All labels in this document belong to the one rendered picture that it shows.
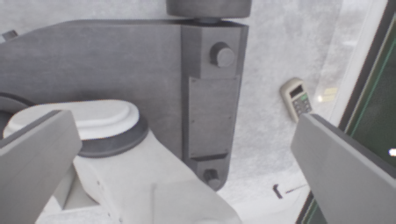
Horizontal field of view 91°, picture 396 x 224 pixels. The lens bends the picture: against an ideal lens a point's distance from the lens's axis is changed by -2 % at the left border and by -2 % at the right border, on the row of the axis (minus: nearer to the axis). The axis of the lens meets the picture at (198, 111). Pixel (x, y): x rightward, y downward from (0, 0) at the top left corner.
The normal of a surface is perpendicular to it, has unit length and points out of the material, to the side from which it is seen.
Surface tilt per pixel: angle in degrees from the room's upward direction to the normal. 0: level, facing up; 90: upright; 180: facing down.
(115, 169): 90
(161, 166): 90
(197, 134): 0
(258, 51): 0
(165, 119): 0
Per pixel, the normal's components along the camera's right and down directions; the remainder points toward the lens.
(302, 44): 0.22, 0.48
